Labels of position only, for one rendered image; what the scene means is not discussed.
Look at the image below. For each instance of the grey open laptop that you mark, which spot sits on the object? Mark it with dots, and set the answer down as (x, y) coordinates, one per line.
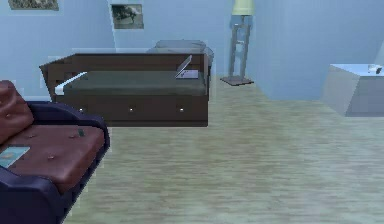
(186, 71)

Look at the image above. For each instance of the dark brown wooden bed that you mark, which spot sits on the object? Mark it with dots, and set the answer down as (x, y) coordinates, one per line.
(140, 100)

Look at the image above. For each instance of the grey armchair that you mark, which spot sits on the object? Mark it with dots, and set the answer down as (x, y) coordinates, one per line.
(186, 47)

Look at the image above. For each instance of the floor lamp with yellow shade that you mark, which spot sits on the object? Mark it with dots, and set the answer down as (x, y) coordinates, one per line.
(240, 46)

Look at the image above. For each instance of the small dark green object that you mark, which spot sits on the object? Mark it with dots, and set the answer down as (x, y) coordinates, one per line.
(81, 132)

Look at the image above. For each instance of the framed dark picture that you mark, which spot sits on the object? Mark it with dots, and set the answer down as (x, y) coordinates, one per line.
(127, 16)

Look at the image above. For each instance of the dark blue red-cushioned sofa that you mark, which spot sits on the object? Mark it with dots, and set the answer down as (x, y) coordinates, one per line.
(50, 160)

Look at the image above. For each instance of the white side table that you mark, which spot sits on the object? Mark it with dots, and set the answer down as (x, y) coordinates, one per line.
(356, 90)

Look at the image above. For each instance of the teal book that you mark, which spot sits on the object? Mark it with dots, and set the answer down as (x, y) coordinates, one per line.
(11, 155)

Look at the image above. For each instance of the framed grey-green picture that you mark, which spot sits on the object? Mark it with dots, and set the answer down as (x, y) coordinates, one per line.
(33, 4)

